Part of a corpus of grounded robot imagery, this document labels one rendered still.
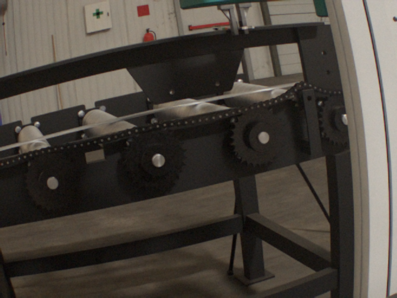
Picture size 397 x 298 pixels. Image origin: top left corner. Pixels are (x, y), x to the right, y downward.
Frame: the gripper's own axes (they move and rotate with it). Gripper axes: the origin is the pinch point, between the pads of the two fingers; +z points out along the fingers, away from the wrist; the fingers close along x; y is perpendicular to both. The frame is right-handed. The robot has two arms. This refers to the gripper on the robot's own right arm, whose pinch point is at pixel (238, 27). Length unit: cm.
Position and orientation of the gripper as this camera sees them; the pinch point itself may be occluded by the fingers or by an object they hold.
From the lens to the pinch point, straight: 189.0
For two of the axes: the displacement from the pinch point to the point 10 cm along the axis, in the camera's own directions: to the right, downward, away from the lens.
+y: 3.0, 1.3, -9.4
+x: 9.4, -2.0, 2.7
